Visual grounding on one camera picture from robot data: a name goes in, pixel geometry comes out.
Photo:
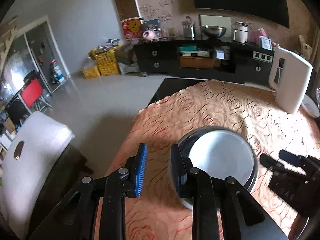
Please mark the steel bowl on stand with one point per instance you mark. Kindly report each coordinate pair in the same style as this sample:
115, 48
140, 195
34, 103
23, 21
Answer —
213, 31

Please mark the beige curtain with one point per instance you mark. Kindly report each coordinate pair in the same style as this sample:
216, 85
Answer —
313, 55

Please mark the white sack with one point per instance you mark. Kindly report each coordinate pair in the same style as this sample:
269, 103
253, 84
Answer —
128, 68

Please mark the yellow plastic crate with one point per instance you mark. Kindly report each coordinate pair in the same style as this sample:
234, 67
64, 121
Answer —
91, 73
108, 69
105, 57

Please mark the cardboard box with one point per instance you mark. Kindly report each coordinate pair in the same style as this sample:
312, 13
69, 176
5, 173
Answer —
125, 53

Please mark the photo frame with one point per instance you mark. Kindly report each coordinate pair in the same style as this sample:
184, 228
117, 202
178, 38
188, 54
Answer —
265, 43

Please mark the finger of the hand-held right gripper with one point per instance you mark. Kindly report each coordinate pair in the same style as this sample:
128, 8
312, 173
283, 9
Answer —
290, 158
271, 163

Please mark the large stainless steel bowl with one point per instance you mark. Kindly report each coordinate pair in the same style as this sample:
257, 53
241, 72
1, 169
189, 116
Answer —
184, 147

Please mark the teal books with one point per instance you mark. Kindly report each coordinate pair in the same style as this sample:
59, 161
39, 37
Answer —
188, 48

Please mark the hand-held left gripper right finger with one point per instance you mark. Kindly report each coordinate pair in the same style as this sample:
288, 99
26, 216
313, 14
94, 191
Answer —
176, 170

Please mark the blue picture box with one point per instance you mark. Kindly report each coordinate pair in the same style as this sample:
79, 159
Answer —
152, 25

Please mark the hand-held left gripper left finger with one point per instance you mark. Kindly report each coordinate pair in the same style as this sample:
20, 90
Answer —
140, 170

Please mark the red gift box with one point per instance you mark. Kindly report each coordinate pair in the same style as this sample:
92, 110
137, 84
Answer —
131, 28

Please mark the white chair back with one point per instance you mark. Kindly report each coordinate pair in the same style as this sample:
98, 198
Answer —
32, 155

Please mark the silver disc player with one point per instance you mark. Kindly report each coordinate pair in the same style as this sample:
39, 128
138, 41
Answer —
195, 53

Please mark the wooden ornament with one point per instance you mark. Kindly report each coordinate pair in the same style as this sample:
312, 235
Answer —
304, 44

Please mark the small white box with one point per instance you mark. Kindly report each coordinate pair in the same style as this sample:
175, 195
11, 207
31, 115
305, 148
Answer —
220, 55

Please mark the metal canister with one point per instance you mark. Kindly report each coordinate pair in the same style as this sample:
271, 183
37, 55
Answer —
188, 30

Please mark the pink piggy bank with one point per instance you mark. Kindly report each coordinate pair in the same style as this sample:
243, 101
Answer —
148, 35

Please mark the stack of colourful boxes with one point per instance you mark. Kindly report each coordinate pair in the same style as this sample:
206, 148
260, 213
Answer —
56, 72

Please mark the brown wooden box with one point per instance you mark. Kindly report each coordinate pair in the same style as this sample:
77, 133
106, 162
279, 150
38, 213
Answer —
197, 62

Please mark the small white plate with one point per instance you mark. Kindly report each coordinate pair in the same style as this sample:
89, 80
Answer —
311, 106

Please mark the red folding chair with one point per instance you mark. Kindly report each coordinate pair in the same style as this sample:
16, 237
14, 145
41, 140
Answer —
31, 92

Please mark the white board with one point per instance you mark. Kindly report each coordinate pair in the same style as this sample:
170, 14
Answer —
215, 19

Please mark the black chair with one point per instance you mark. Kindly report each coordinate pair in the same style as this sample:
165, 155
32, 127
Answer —
16, 111

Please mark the pink flower ornament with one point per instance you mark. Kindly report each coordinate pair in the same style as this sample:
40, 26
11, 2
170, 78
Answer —
261, 31

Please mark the black TV cabinet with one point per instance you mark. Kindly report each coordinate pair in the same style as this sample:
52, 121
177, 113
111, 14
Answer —
150, 55

